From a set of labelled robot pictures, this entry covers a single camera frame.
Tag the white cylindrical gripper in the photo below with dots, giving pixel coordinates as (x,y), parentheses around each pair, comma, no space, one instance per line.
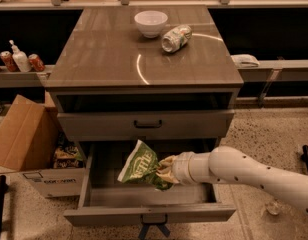
(181,168)

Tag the green jalapeno chip bag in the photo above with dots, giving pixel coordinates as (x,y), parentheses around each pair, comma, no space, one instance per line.
(141,168)

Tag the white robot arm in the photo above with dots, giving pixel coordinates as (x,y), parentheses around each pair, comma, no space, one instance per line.
(227,165)

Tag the closed upper drawer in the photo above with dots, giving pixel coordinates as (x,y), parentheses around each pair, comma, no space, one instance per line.
(158,125)

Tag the open middle drawer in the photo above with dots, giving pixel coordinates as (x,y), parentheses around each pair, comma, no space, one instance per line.
(106,201)

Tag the grey drawer cabinet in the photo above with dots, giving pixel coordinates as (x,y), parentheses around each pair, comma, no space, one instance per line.
(107,65)

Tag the snack bags in box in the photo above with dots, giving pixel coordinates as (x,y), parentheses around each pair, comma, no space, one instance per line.
(66,154)

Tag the clear glass on floor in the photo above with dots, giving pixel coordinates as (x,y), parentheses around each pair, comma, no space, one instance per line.
(273,208)

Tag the crushed white soda can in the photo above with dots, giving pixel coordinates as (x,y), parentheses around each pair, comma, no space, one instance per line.
(176,38)

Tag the folded white cloth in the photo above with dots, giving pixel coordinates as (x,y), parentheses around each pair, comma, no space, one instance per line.
(245,60)

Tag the grey side shelf right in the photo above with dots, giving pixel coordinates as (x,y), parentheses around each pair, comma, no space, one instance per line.
(274,84)

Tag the grey side shelf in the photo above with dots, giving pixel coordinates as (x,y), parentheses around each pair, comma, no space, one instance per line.
(24,79)
(274,84)

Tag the brown cardboard box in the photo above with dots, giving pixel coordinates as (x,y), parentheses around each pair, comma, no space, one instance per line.
(28,141)

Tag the white ceramic bowl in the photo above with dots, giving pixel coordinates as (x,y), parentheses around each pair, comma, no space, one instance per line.
(150,23)

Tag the red soda can right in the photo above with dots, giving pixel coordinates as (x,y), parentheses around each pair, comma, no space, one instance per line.
(36,62)

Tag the red soda can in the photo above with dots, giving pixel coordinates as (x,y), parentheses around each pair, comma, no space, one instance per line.
(7,59)
(36,62)

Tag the white pump bottle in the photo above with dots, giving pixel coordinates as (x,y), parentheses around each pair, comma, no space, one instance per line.
(20,58)

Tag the grey side shelf left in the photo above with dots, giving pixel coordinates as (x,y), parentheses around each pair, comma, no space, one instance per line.
(24,79)

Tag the red soda can left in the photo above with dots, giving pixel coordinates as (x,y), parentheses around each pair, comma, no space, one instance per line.
(7,59)

